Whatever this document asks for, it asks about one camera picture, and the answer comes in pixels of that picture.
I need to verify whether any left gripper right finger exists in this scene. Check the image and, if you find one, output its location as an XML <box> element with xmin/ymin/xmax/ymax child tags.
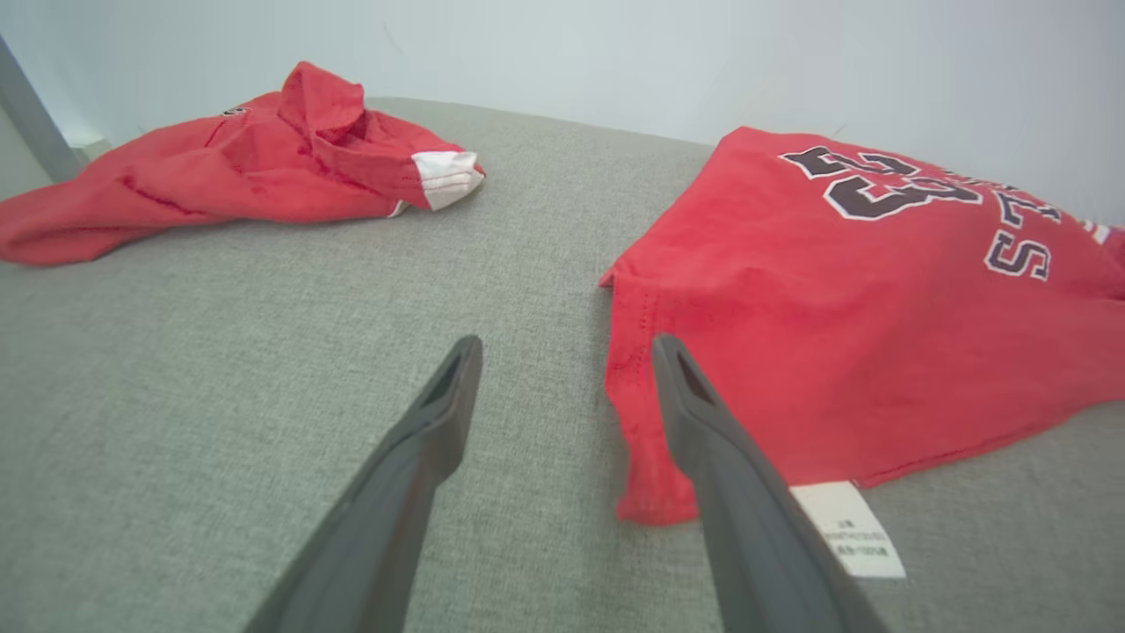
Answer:
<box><xmin>651</xmin><ymin>334</ymin><xmax>889</xmax><ymax>633</ymax></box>

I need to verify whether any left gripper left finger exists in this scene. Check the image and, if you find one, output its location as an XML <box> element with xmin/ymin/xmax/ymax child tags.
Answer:
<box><xmin>246</xmin><ymin>334</ymin><xmax>485</xmax><ymax>633</ymax></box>

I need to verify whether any red basketball jersey white trim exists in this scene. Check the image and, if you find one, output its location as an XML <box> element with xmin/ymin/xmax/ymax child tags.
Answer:
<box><xmin>599</xmin><ymin>126</ymin><xmax>1125</xmax><ymax>579</ymax></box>

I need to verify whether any red basketball shorts white hem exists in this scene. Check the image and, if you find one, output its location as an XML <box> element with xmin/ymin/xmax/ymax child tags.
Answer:
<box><xmin>0</xmin><ymin>60</ymin><xmax>486</xmax><ymax>267</ymax></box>

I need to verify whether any grey fabric sofa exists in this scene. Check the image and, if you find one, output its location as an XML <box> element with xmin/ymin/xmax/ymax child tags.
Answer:
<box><xmin>0</xmin><ymin>97</ymin><xmax>1125</xmax><ymax>633</ymax></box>

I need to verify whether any grey wall edge strip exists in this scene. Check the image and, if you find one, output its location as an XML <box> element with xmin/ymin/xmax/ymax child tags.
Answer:
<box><xmin>0</xmin><ymin>35</ymin><xmax>89</xmax><ymax>184</ymax></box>

